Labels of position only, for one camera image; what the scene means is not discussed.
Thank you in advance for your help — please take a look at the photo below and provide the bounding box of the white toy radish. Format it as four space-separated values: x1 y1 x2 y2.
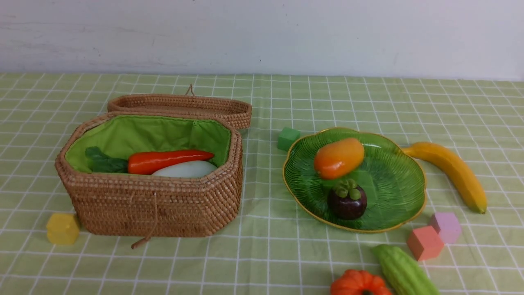
152 161 217 179

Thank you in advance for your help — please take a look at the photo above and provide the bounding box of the orange toy mango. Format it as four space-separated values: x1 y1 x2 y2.
313 138 365 180

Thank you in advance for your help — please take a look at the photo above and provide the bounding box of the purple toy mangosteen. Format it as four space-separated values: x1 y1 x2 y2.
327 179 367 220

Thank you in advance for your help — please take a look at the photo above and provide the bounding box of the red toy carrot with leaves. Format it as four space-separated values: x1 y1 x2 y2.
85 146 215 175

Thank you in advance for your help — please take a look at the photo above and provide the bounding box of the yellow toy banana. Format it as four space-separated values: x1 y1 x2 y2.
402 142 487 214

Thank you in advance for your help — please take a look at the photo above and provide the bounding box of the green foam cube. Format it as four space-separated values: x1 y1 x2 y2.
277 127 301 152

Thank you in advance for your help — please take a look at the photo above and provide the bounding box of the woven wicker basket lid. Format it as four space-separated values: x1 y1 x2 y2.
107 84 252 129

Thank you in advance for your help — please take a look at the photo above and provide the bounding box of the green checkered tablecloth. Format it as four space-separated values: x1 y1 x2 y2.
0 73 524 295

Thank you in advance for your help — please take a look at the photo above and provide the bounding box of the woven wicker basket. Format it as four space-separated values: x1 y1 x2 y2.
55 111 244 248

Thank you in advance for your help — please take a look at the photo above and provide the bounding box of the green glass leaf plate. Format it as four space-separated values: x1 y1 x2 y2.
282 127 427 234

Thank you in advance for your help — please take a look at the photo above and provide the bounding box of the orange toy pumpkin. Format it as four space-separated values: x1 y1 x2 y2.
330 269 391 295

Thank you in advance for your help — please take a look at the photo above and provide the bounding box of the orange foam cube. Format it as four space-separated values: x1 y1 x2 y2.
407 225 444 261

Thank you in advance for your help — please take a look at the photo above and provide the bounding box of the green toy chayote gourd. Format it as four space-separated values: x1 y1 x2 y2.
372 244 440 295

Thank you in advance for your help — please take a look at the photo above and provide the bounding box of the pink foam cube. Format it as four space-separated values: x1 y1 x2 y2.
428 212 462 243

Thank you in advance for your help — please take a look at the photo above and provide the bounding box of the yellow foam cube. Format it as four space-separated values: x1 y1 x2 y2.
46 213 80 245

